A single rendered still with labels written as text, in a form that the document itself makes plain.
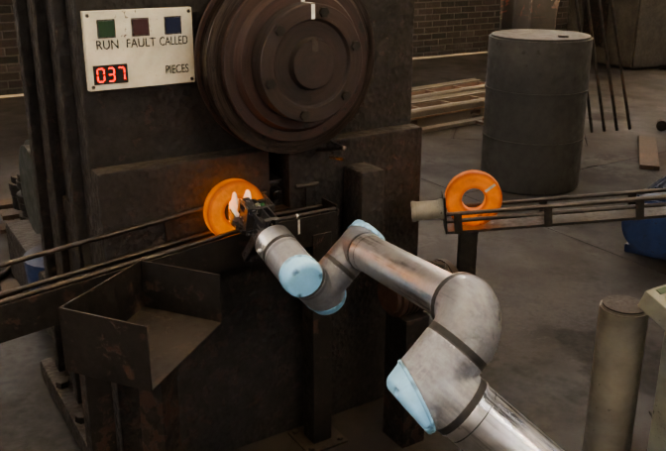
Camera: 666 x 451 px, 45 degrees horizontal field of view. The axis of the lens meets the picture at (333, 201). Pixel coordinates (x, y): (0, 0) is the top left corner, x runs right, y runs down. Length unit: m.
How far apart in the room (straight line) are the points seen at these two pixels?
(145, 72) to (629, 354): 1.38
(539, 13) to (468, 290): 4.87
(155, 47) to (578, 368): 1.79
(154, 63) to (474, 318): 1.03
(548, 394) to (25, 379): 1.72
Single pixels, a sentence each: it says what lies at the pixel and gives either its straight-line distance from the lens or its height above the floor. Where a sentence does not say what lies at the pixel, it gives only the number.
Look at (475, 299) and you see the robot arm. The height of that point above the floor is 0.82.
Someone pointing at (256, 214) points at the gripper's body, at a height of 0.78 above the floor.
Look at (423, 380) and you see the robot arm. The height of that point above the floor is 0.72.
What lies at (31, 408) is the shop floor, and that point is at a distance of 2.75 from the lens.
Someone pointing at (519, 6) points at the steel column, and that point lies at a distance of 6.35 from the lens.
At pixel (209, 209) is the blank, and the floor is 0.76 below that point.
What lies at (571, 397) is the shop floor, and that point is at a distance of 2.75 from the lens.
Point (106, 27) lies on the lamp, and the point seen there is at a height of 1.20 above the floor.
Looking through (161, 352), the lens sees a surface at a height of 0.60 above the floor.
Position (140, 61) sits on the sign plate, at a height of 1.12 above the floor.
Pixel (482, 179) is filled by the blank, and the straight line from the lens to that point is 2.25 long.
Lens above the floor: 1.40
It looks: 18 degrees down
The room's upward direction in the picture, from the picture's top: straight up
